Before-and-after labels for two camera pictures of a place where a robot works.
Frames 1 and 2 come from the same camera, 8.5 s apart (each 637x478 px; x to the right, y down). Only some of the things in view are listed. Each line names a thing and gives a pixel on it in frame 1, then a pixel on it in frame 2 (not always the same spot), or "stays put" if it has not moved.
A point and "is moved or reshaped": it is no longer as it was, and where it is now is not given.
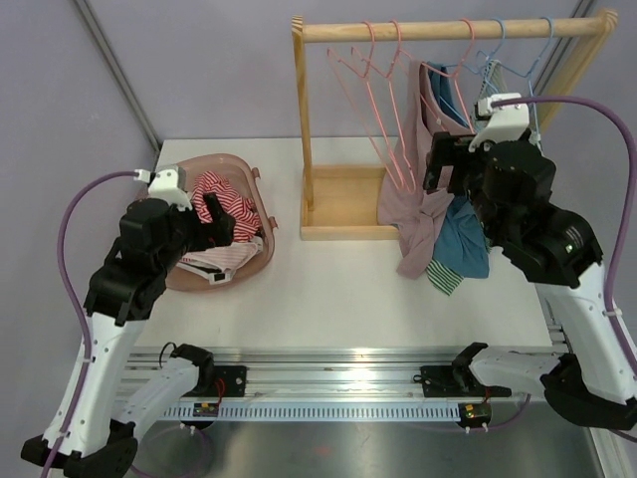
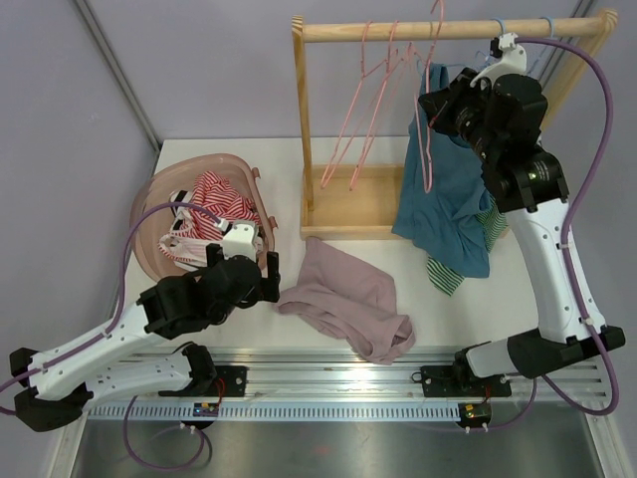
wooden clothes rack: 342,203 stays put
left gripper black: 217,233 → 267,289
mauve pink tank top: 407,205 → 347,300
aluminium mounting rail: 321,371 stays put
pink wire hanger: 393,104 → 388,64
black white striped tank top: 217,264 → 181,195
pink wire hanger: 441,90 is moved or reshaped
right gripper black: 450,150 → 445,102
